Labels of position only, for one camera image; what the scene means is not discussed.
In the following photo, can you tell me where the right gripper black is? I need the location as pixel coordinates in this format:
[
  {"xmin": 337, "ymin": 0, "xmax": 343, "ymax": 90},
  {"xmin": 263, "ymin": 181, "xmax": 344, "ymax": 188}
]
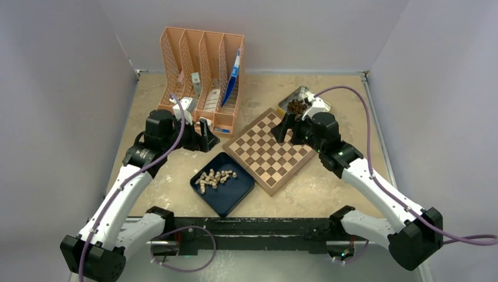
[{"xmin": 271, "ymin": 112, "xmax": 325, "ymax": 153}]

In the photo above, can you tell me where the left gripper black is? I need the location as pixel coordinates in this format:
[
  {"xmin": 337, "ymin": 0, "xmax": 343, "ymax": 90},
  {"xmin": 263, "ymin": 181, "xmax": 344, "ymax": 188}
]
[{"xmin": 162, "ymin": 114, "xmax": 218, "ymax": 153}]

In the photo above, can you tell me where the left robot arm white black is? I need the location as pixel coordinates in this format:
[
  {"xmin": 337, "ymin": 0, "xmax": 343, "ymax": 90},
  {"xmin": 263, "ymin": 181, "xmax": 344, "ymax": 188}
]
[{"xmin": 60, "ymin": 110, "xmax": 220, "ymax": 281}]

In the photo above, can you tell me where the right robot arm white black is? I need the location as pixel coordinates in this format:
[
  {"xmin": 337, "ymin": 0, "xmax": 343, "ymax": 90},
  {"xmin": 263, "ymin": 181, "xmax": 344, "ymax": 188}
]
[{"xmin": 270, "ymin": 112, "xmax": 443, "ymax": 271}]

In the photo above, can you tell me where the pile of dark chess pieces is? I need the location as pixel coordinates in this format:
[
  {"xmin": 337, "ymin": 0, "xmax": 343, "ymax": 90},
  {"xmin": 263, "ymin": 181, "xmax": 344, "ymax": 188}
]
[{"xmin": 287, "ymin": 99, "xmax": 309, "ymax": 115}]

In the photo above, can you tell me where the wooden chess board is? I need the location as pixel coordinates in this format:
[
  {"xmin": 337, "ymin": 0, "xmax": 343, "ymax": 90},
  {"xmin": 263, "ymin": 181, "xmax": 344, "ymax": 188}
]
[{"xmin": 223, "ymin": 108, "xmax": 316, "ymax": 196}]

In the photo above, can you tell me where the pile of light chess pieces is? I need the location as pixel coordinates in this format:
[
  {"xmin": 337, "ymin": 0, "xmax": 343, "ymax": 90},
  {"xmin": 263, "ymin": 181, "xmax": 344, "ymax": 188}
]
[{"xmin": 194, "ymin": 169, "xmax": 237, "ymax": 194}]

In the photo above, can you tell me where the white labelled tube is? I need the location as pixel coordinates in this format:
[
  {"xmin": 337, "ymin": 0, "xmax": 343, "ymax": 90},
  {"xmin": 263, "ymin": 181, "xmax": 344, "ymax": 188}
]
[{"xmin": 203, "ymin": 89, "xmax": 221, "ymax": 112}]

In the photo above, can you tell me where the yellow metal tin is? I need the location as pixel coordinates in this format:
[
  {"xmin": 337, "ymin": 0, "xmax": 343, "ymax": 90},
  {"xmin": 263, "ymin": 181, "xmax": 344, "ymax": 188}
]
[{"xmin": 277, "ymin": 86, "xmax": 331, "ymax": 118}]

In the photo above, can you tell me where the dark blue tray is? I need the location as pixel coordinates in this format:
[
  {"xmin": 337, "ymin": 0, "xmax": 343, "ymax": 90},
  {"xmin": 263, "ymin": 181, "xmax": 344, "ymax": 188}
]
[{"xmin": 190, "ymin": 152, "xmax": 255, "ymax": 217}]

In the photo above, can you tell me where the green white small box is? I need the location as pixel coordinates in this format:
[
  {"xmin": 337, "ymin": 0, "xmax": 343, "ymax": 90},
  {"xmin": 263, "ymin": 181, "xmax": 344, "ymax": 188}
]
[{"xmin": 191, "ymin": 72, "xmax": 202, "ymax": 98}]

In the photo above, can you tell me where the blue folder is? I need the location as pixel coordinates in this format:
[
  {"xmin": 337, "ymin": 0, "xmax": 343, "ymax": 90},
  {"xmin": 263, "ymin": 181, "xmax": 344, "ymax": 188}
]
[{"xmin": 221, "ymin": 48, "xmax": 241, "ymax": 107}]

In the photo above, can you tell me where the pink plastic desk organizer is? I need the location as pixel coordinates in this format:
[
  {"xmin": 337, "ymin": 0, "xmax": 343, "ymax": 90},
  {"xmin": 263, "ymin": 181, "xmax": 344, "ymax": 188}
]
[{"xmin": 158, "ymin": 27, "xmax": 245, "ymax": 138}]

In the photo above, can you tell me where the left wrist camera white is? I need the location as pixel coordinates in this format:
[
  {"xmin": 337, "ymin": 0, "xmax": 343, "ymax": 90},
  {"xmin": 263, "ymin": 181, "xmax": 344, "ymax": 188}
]
[{"xmin": 173, "ymin": 97, "xmax": 197, "ymax": 125}]

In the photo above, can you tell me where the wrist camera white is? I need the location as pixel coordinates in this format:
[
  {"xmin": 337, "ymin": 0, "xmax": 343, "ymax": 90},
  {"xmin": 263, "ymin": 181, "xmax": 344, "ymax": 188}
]
[
  {"xmin": 173, "ymin": 97, "xmax": 197, "ymax": 125},
  {"xmin": 301, "ymin": 96, "xmax": 331, "ymax": 120}
]

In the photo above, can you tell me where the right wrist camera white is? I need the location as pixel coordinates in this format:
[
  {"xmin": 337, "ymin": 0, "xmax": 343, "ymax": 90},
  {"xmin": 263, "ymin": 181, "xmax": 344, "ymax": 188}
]
[{"xmin": 301, "ymin": 96, "xmax": 331, "ymax": 120}]

